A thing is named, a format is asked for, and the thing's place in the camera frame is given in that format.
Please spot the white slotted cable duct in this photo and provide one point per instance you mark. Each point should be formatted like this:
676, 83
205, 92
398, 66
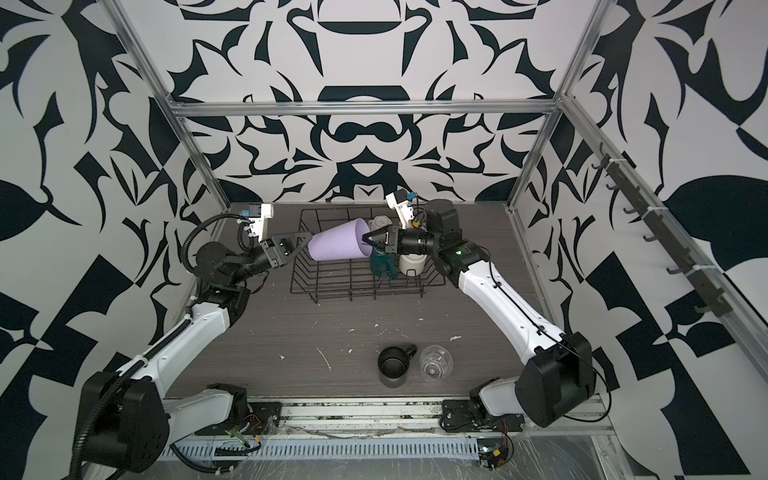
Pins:
323, 448

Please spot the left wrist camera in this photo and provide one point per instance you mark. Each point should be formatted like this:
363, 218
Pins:
256, 218

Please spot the clear glass cup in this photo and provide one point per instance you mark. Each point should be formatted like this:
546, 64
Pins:
436, 363

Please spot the grey wall hook rail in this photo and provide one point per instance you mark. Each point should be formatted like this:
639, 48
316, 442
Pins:
665, 230

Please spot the cream ceramic mug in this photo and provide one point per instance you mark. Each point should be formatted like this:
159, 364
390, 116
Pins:
380, 221

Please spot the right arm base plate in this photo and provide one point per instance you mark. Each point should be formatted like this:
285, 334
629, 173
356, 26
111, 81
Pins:
467, 415

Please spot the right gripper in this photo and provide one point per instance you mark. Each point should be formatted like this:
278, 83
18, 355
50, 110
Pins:
398, 240

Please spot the black mug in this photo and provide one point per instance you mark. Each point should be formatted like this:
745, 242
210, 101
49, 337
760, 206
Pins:
393, 364

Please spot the lilac plastic cup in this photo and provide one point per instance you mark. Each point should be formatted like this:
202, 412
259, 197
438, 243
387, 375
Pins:
343, 242

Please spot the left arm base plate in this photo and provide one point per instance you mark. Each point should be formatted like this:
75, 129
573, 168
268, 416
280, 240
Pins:
257, 418

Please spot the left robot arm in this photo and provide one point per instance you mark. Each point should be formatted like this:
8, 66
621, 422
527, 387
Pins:
124, 419

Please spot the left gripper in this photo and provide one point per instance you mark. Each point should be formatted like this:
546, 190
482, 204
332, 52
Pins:
273, 252

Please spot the cream faceted cup teal base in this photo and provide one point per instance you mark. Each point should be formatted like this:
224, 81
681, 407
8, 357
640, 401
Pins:
384, 265

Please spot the black wire dish rack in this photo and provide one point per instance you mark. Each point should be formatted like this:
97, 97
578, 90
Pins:
352, 279

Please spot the small circuit board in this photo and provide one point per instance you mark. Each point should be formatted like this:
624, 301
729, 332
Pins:
494, 455

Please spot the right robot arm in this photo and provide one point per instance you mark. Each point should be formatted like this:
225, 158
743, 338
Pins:
558, 373

